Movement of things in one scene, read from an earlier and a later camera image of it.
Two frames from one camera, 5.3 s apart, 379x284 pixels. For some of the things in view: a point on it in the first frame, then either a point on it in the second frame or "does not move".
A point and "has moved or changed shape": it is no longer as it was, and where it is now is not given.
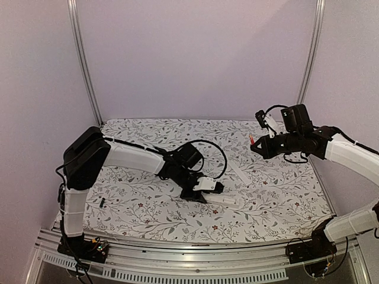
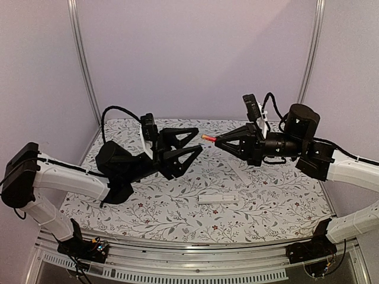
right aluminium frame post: x=314 y=52 does not move
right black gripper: x=267 y=152 -> x=251 y=143
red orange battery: x=251 y=139 has moved or changed shape
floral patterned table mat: x=282 y=199 does not move
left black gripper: x=197 y=197 -> x=167 y=159
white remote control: x=223 y=199 does not move
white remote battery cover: x=243 y=176 does not move
